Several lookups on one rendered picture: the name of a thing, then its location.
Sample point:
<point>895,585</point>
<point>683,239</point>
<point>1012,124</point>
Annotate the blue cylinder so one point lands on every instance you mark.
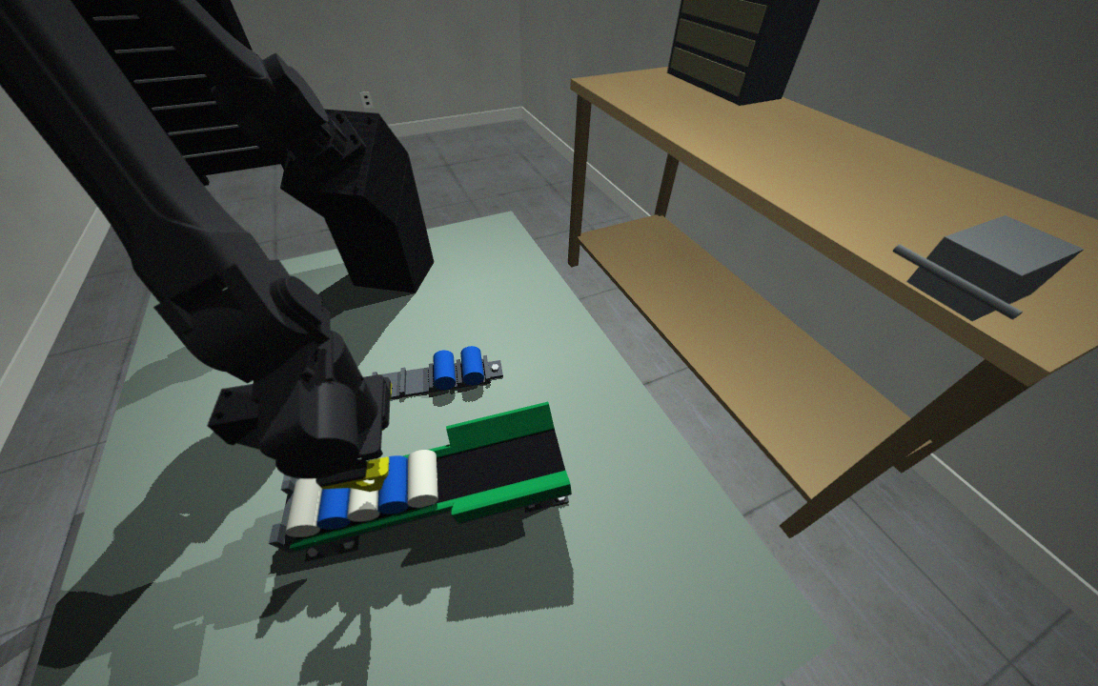
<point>392,498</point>
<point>444,370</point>
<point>471,363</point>
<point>333,509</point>

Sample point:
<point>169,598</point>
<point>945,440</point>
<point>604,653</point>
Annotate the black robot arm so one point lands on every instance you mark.
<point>267,325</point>

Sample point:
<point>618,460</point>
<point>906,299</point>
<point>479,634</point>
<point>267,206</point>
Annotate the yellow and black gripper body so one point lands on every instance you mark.
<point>373,414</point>

